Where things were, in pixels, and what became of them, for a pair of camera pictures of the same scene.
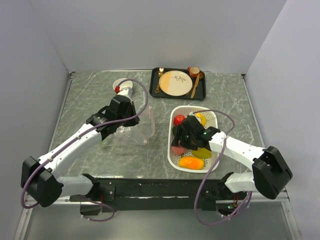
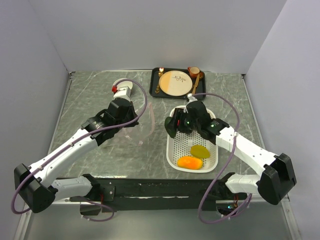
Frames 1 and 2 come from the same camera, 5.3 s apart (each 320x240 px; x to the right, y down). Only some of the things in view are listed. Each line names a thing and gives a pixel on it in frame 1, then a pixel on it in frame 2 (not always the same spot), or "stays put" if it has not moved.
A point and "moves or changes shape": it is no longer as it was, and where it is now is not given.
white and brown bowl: x=127 y=83 stays put
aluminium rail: x=64 y=200 stays put
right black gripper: x=181 y=132 → x=179 y=114
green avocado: x=175 y=130 moves or changes shape
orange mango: x=191 y=163 stays put
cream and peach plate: x=175 y=83 stays put
